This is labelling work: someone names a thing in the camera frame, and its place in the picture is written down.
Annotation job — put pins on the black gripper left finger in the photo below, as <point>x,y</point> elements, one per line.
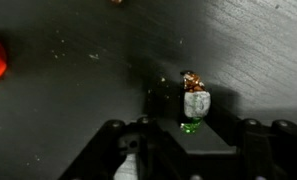
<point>104,150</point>

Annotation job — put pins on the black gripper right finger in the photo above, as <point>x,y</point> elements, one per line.
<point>271,150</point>

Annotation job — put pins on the sweet brown white green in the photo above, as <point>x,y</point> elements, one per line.
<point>196,105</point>

